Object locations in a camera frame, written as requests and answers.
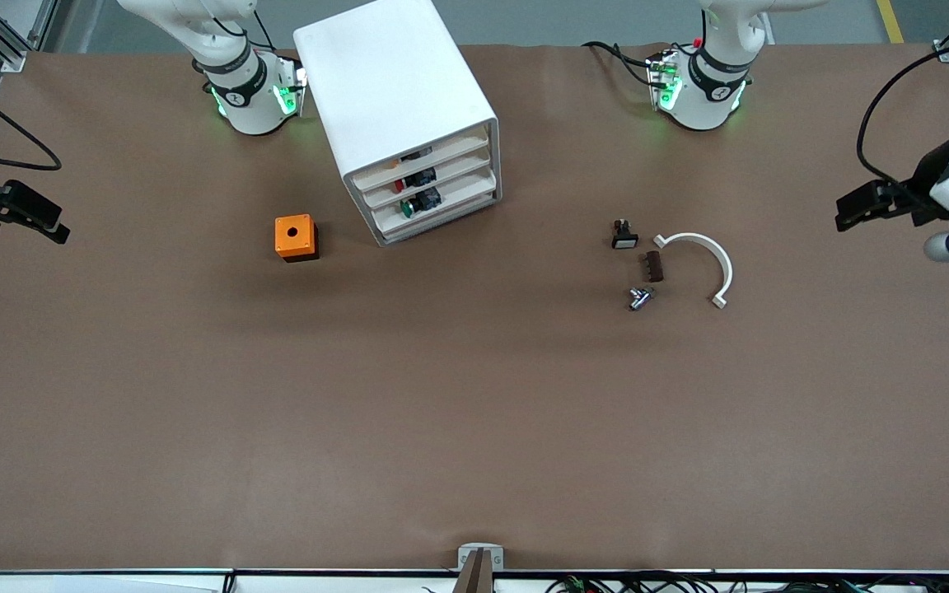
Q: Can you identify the orange box with hole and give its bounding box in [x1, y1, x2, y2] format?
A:
[274, 214, 320, 263]

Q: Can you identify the green push button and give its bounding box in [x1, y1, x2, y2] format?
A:
[400, 187, 442, 219]

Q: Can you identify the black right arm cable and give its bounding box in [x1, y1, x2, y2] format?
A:
[0, 68, 63, 173]

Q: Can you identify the black base cable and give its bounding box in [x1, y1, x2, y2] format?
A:
[582, 41, 658, 87]

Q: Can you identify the white curved plastic bracket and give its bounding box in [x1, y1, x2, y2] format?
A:
[653, 232, 734, 310]

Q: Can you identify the grey metal mount bracket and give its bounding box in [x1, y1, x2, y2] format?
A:
[458, 544, 505, 572]

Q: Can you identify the red push button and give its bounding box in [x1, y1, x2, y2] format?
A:
[393, 167, 437, 194]

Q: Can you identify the black cable bundle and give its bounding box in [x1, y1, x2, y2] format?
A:
[547, 572, 949, 593]

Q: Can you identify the aluminium frame profile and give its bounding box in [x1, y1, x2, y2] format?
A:
[0, 0, 61, 73]

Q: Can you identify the brown post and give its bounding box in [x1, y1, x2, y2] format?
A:
[452, 550, 496, 593]

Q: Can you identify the white plastic drawer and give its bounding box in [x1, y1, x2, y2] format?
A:
[370, 175, 498, 229]
[355, 134, 492, 192]
[362, 155, 494, 209]
[378, 196, 501, 245]

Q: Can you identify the white drawer cabinet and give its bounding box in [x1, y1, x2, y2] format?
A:
[293, 0, 503, 247]

